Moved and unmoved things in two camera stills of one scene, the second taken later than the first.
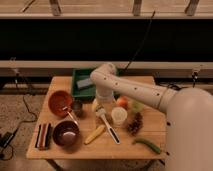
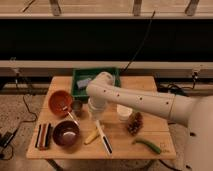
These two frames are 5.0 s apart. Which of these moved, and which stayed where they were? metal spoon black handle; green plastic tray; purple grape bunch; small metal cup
Moved: metal spoon black handle
Stayed: green plastic tray; purple grape bunch; small metal cup
